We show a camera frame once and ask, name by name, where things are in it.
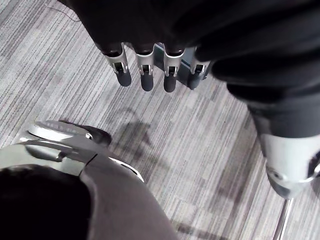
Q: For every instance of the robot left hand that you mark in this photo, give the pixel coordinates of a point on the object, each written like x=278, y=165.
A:
x=225, y=30

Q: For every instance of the chrome metal pole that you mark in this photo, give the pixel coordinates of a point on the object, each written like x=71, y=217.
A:
x=283, y=220

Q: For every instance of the robot dark left foot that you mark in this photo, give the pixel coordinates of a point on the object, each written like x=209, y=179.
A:
x=100, y=136

